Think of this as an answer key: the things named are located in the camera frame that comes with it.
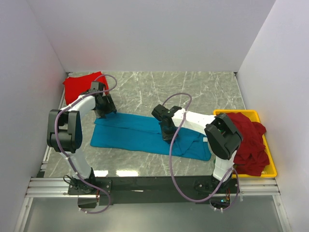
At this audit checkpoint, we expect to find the blue t shirt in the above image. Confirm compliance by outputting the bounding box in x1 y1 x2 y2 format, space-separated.
90 113 211 161

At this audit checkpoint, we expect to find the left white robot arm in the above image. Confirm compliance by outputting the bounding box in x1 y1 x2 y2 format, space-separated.
47 81 117 181

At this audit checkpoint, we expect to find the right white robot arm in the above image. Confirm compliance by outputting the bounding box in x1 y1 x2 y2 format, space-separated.
152 104 243 182

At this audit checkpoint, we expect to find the folded red t shirt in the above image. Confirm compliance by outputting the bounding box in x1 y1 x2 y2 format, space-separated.
63 72 109 105

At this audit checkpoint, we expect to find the yellow plastic bin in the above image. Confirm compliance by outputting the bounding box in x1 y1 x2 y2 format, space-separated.
213 109 277 178

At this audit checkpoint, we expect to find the black base beam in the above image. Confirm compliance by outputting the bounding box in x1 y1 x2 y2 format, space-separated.
63 175 239 209

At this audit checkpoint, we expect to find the dark red t shirt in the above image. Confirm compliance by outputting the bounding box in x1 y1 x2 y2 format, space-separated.
227 113 270 176

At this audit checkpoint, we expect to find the aluminium frame rail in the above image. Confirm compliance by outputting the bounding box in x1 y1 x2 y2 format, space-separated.
26 178 281 198

